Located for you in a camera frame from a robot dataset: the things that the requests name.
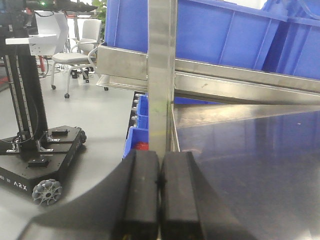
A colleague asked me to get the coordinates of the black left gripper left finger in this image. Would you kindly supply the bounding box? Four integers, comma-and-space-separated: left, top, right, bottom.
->
18, 149, 160, 240

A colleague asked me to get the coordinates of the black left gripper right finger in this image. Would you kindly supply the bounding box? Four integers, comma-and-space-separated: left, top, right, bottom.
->
160, 152, 255, 240

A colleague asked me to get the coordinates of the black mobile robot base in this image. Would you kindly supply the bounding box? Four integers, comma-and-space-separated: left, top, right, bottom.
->
0, 24, 88, 207

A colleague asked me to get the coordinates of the stainless steel shelf rack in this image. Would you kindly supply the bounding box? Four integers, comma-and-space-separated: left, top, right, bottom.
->
98, 0, 320, 156

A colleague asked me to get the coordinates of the small blue parts bin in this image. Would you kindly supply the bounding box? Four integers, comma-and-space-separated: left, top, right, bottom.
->
122, 91, 149, 159

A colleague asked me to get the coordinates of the white office chair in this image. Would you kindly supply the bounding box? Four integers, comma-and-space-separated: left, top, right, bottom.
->
50, 18, 102, 99

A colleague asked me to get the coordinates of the blue plastic bin middle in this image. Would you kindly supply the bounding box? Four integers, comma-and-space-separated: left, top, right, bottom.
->
176, 0, 287, 70

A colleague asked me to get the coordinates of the blue plastic bin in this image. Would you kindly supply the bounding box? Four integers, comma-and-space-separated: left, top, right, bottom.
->
103, 0, 148, 53
176, 0, 287, 70
262, 0, 320, 80

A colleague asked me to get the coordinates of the blue plastic bin left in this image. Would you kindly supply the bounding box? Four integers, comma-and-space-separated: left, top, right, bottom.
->
103, 0, 148, 53

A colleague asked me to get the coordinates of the blue plastic bin right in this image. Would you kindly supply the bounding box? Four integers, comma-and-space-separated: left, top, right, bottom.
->
262, 0, 320, 80

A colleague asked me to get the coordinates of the white desk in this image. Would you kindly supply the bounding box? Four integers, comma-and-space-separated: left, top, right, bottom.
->
5, 10, 69, 56

